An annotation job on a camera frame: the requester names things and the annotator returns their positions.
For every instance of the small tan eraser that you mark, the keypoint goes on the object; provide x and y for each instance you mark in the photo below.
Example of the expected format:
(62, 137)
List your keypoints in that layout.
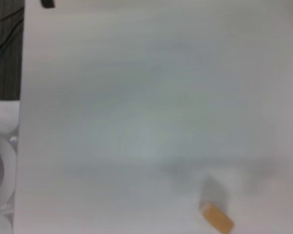
(217, 217)

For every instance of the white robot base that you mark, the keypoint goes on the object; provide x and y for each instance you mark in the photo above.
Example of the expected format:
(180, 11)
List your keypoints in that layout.
(2, 117)

